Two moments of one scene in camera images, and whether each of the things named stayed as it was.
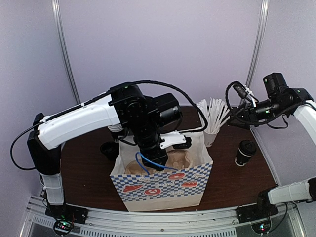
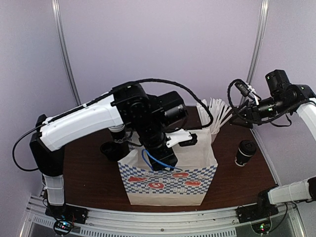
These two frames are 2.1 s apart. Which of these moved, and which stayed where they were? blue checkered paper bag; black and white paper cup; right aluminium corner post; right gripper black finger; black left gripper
Moved: black left gripper; blue checkered paper bag
Stayed: right gripper black finger; right aluminium corner post; black and white paper cup
